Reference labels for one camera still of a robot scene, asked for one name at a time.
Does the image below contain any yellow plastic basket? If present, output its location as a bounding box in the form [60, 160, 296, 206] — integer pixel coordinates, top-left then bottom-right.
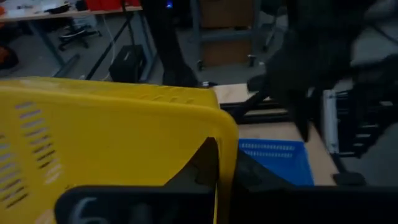
[0, 76, 240, 224]

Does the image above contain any black office chair base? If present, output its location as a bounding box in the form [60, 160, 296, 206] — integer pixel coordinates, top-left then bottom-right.
[57, 22, 103, 52]

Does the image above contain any blue plastic basket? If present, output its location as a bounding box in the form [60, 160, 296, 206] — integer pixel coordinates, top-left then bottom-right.
[238, 138, 315, 187]

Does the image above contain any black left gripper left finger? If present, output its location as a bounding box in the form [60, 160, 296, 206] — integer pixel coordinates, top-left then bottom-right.
[163, 136, 220, 188]

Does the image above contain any wooden desk with clutter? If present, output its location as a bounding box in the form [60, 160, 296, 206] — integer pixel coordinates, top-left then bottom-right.
[0, 0, 144, 78]

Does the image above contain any metal cart with cardboard boxes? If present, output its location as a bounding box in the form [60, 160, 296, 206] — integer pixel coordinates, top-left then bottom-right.
[188, 0, 261, 72]

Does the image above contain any black box on floor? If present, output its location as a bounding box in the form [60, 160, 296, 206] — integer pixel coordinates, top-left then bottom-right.
[108, 44, 147, 84]

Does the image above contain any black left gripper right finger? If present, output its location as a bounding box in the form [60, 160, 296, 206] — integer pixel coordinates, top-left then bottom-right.
[236, 151, 293, 189]

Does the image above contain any black rig upright post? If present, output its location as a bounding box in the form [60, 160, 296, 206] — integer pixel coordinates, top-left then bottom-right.
[139, 0, 200, 88]

